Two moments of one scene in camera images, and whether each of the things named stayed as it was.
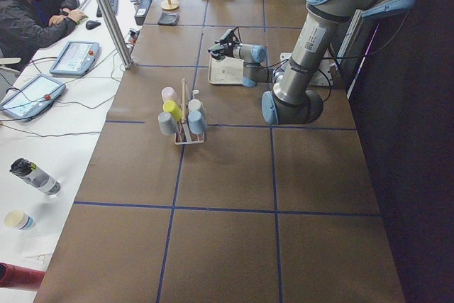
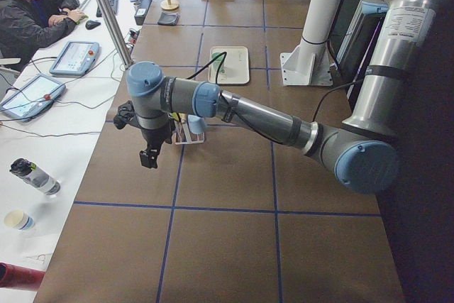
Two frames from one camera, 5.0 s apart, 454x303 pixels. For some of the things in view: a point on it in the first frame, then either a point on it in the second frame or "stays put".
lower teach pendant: [76, 59] stays put
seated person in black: [32, 13] stays put
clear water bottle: [32, 174] stays put
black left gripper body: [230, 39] -> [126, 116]
